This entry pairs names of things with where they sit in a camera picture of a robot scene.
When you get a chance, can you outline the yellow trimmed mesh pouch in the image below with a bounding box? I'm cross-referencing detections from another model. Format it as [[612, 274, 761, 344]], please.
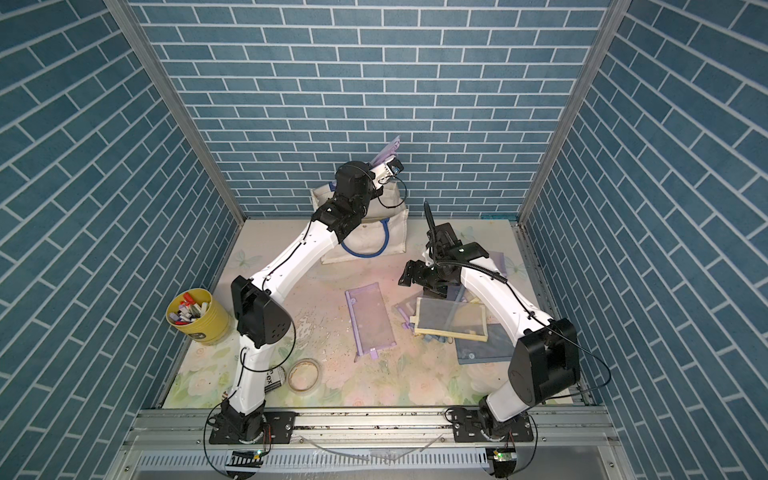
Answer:
[[413, 298, 488, 342]]

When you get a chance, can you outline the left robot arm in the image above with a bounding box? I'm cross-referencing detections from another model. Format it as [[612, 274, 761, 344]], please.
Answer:
[[218, 161, 402, 422]]

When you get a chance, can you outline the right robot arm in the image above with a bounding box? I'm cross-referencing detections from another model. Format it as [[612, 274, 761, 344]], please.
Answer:
[[398, 223, 581, 429]]

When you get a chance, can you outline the white canvas tote bag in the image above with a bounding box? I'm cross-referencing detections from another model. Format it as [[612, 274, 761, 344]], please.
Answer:
[[297, 184, 409, 266]]

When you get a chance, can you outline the blue mesh pouch right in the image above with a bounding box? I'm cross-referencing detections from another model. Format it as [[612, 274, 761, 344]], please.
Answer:
[[455, 324, 514, 365]]

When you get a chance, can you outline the clear tape roll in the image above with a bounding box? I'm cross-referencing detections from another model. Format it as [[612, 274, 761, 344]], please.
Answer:
[[286, 358, 322, 395]]

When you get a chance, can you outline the yellow cup with markers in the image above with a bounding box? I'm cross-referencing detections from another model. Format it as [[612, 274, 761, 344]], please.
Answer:
[[165, 288, 233, 345]]

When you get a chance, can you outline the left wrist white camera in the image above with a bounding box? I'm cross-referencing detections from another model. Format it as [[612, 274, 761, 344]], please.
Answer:
[[371, 156, 404, 187]]

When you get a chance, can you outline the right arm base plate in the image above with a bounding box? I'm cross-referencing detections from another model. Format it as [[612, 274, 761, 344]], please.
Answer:
[[443, 406, 535, 443]]

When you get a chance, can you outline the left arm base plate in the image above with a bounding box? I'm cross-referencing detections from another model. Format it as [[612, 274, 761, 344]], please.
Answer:
[[206, 410, 297, 445]]

